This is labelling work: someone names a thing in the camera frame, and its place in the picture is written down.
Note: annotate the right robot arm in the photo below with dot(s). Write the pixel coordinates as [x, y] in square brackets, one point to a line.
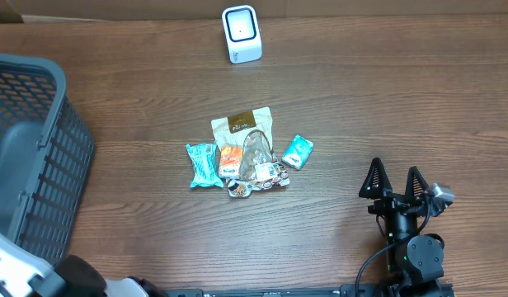
[414, 258]

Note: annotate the teal tissue pack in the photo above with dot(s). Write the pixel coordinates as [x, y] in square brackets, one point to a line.
[298, 152]

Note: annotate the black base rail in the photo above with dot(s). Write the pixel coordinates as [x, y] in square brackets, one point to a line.
[342, 291]

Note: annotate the cardboard back panel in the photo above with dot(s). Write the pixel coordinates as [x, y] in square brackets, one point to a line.
[127, 10]

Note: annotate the beige snack pouch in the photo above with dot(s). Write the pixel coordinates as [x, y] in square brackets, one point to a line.
[260, 169]

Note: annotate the grey plastic basket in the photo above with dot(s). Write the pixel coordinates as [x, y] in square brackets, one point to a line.
[46, 155]

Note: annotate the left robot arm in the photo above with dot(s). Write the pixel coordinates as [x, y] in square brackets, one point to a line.
[24, 274]

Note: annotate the white barcode scanner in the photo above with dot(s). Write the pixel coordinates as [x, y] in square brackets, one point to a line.
[242, 34]

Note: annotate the teal snack packet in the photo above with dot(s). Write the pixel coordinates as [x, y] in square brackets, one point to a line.
[203, 158]

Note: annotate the orange tissue pack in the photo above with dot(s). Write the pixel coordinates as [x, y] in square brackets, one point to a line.
[230, 162]

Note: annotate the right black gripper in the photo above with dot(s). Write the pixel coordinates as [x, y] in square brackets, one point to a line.
[381, 189]

